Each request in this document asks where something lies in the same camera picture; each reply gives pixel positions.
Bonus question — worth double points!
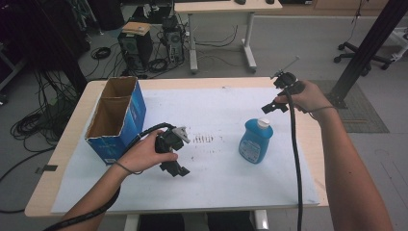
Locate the open-sided computer tower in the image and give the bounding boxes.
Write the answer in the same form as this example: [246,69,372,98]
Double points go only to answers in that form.
[161,14,187,64]

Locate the dark grey floor mat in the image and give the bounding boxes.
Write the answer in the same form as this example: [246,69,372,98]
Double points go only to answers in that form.
[309,79,391,135]

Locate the black curtain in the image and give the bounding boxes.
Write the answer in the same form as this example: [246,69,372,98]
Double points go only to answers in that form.
[0,0,89,95]

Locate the white table leg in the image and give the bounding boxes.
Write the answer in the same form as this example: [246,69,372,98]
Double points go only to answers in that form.
[254,209,269,231]
[122,214,141,231]

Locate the black smooth gripper cable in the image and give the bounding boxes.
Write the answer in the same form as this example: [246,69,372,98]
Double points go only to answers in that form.
[283,87,304,231]

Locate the grey wrist band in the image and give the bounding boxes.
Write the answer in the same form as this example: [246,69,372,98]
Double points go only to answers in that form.
[113,160,144,176]
[307,105,337,115]

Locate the light wooden desk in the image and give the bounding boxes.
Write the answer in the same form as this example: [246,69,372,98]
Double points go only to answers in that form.
[173,0,284,75]

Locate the black metal post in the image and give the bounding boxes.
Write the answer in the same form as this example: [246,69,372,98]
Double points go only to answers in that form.
[322,0,408,110]

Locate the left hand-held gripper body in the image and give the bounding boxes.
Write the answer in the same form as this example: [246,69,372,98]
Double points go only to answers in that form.
[155,126,191,170]

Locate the blue bottle with white cap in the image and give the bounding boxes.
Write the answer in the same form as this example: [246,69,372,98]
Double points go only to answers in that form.
[238,117,274,165]

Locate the black office chair base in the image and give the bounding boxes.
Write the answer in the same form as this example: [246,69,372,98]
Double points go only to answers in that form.
[332,40,395,77]

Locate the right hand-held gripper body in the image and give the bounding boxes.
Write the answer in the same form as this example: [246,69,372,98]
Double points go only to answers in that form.
[269,56,306,97]

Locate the white table mat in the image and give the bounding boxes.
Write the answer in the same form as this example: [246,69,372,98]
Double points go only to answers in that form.
[50,87,320,215]

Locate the blue cardboard box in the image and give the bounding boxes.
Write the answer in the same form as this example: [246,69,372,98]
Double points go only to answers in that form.
[84,75,147,167]

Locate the grey tape strip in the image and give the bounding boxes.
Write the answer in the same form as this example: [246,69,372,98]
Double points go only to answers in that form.
[34,164,59,175]

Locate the person's right hand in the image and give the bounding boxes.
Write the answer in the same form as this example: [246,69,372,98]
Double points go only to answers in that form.
[274,79,335,122]

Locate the small coiled black cable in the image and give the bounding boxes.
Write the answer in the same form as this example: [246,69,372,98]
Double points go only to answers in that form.
[90,45,112,61]

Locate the person's left hand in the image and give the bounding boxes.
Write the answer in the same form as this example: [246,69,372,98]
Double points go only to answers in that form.
[116,129,179,176]

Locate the black computer tower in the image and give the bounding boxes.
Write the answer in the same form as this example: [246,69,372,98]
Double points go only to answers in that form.
[116,30,155,72]

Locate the black cables under desk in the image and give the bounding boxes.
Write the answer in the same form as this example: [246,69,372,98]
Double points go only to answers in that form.
[194,24,241,49]

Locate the black spiral-wrapped gripper cable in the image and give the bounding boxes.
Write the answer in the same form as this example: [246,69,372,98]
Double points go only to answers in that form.
[41,122,177,231]

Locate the brown cardboard package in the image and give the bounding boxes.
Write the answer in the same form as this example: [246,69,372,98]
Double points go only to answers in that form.
[121,21,152,38]

